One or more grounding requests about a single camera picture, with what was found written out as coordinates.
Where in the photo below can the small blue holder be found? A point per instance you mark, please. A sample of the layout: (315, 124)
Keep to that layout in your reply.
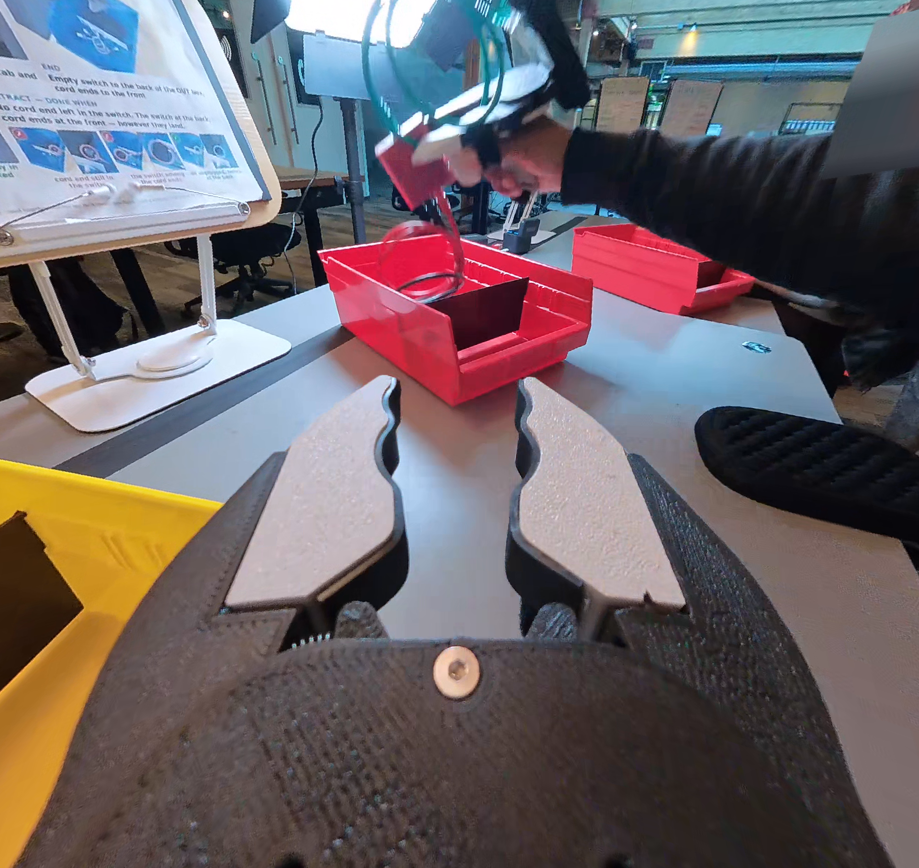
(518, 240)

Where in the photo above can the yellow plastic bin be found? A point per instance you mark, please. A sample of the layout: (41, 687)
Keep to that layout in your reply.
(108, 523)

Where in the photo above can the smooth red plastic bin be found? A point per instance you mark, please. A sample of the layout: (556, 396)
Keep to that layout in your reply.
(431, 351)
(632, 272)

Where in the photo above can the printed instruction sheet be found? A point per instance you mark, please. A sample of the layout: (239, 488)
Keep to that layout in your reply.
(143, 93)

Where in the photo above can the instruction sheet on stand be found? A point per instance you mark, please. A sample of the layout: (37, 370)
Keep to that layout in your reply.
(179, 380)

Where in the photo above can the wooden desk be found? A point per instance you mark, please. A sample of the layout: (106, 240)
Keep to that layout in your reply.
(316, 179)

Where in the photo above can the small table sticker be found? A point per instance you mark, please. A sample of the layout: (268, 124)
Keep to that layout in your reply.
(757, 347)

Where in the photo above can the black mesh chair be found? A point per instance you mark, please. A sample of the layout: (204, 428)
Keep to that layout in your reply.
(790, 459)

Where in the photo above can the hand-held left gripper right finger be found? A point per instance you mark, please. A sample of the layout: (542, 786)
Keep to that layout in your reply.
(589, 516)

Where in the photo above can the black bin divider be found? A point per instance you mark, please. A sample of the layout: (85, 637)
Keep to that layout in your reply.
(481, 315)
(29, 595)

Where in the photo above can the black office chair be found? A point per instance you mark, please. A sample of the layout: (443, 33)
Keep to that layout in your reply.
(244, 243)

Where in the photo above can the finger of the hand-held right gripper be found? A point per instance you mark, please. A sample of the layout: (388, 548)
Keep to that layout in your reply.
(474, 106)
(441, 147)

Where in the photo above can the person's right forearm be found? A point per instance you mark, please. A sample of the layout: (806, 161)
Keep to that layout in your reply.
(718, 193)

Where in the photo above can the brown paper board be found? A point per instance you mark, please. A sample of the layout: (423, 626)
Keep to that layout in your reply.
(691, 107)
(623, 103)

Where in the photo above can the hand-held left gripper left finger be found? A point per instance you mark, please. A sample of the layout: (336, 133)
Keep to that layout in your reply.
(323, 516)

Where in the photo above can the red network switch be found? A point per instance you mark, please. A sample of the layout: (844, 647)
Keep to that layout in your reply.
(413, 172)

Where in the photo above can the person's right hand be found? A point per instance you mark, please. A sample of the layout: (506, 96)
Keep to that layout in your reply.
(531, 161)

